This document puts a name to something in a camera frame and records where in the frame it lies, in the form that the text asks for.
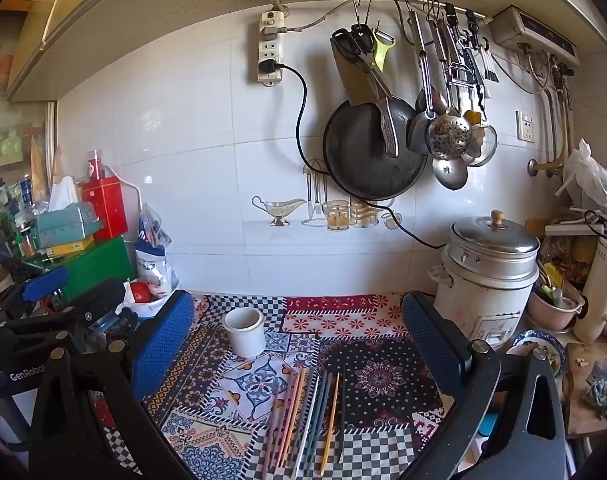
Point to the round mesh strainer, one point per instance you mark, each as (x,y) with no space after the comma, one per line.
(483,155)

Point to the red tin box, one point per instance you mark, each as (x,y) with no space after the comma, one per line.
(103,210)

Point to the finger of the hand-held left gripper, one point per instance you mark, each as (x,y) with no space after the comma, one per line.
(98,300)
(46,282)

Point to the patterned table cloth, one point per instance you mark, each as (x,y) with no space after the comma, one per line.
(383,385)

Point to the metal ladle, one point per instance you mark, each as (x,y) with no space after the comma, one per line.
(417,135)
(449,175)

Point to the wooden cutting board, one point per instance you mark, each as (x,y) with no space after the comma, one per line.
(583,410)

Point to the white water heater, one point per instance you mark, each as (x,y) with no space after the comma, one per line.
(533,30)

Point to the white printed packet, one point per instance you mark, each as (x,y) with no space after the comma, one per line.
(156,270)

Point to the kitchen cleaver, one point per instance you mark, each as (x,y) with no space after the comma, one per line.
(356,80)

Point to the cream wall cabinet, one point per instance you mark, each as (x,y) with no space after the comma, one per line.
(183,0)

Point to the blue and white bag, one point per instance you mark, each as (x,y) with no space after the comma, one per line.
(153,225)

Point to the black scissors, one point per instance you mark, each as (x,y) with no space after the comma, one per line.
(348,40)

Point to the white rice cooker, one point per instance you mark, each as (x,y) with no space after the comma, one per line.
(483,305)

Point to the green box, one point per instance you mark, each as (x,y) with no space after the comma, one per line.
(98,265)

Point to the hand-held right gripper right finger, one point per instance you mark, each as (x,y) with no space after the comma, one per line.
(433,345)

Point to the metal steamer pot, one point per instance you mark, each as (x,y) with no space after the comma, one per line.
(493,245)

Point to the green peeler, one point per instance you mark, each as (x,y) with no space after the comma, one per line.
(382,55)

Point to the white wall socket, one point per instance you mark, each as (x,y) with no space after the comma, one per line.
(525,126)

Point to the white thermos jug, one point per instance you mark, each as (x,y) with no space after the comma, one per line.
(601,290)

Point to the yellow box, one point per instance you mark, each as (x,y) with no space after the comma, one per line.
(68,249)

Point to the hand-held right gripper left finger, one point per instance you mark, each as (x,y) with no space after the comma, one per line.
(163,345)

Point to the white bowl with blue rim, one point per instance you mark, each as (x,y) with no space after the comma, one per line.
(153,308)

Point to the white power strip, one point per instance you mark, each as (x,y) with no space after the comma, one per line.
(269,50)

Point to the black wok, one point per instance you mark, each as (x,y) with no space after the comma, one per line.
(363,160)

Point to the metal slotted skimmer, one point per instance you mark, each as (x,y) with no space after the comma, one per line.
(448,137)

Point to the white cup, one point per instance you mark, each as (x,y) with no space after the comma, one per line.
(246,335)

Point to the red tomato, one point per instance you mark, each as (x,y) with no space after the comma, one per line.
(141,292)

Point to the pink bowl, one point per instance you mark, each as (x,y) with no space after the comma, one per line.
(553,317)

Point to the clear bottle with red label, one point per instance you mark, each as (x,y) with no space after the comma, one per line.
(95,165)

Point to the teal tissue box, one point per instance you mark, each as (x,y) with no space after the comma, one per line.
(68,222)

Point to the white plastic bag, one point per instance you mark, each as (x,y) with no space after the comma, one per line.
(591,180)

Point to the blue patterned plate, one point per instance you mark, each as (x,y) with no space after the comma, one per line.
(533,340)

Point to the bunch of coloured chopsticks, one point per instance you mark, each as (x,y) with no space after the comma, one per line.
(308,435)

